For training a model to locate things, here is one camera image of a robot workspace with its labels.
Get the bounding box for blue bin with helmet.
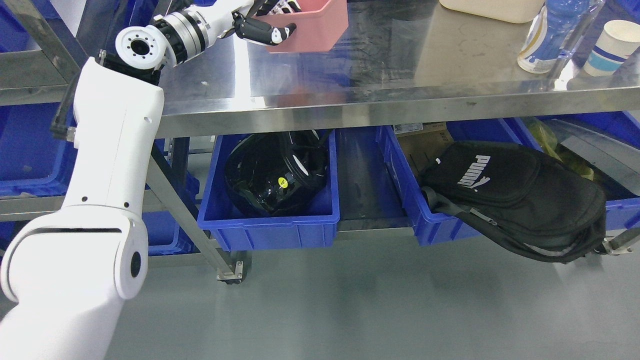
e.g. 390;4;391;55
197;129;341;251

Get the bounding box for black helmet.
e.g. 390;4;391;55
223;130;330;218

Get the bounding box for steel shelf rack left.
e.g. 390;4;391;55
1;0;249;283

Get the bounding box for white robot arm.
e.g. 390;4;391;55
1;57;164;360

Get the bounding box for blue bin lower left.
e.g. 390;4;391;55
142;137;201;256

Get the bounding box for blue bin right edge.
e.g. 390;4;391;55
507;111;639;231

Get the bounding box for cardboard box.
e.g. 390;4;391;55
391;121;454;178

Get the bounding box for blue drink bottle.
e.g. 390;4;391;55
516;0;590;75

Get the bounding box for white blue paper cup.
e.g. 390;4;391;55
583;19;640;77

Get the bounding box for stainless steel cart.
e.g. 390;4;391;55
145;0;640;286

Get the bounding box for yellow green plastic bag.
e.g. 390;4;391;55
521;116;595;181

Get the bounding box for blue bin with backpack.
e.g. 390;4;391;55
376;118;543;247

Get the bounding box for blue bin upper left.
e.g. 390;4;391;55
0;102;77;198

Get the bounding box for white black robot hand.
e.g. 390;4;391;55
196;0;297;47

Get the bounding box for pink plastic storage box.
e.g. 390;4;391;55
258;0;349;54

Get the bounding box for black Puma backpack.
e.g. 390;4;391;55
418;140;607;264

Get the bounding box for cream plastic container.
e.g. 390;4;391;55
439;0;546;24

